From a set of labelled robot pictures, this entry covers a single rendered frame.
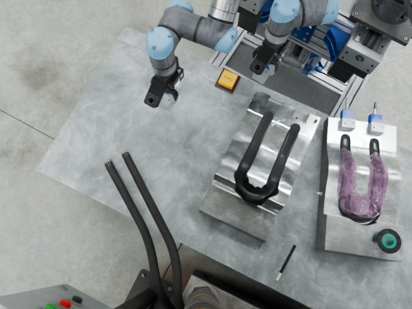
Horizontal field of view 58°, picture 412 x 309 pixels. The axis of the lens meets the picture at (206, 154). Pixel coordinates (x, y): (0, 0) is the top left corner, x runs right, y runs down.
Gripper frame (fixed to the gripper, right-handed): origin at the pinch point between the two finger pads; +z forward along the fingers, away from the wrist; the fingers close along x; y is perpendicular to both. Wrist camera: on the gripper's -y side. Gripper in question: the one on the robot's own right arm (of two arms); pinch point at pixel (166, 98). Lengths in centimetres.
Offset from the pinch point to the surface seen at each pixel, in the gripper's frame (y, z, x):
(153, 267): -51, 5, -28
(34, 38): 19, 95, 128
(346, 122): 30, 7, -60
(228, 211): -21.1, 8.9, -39.8
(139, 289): -72, 94, -20
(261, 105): 18.6, 6.1, -29.7
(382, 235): -2, 0, -86
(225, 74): 25.0, 11.4, -10.6
